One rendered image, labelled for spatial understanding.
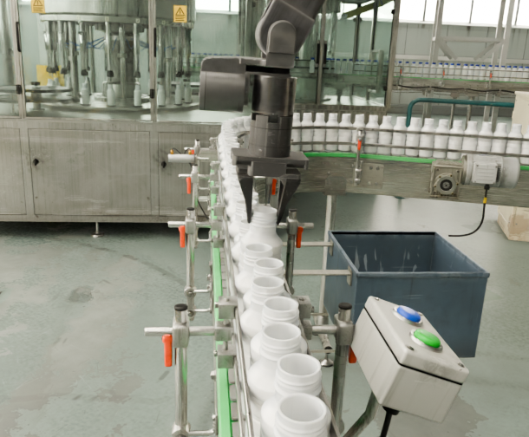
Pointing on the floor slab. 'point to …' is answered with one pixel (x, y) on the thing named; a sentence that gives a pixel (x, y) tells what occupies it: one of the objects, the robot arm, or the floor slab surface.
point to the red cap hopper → (475, 56)
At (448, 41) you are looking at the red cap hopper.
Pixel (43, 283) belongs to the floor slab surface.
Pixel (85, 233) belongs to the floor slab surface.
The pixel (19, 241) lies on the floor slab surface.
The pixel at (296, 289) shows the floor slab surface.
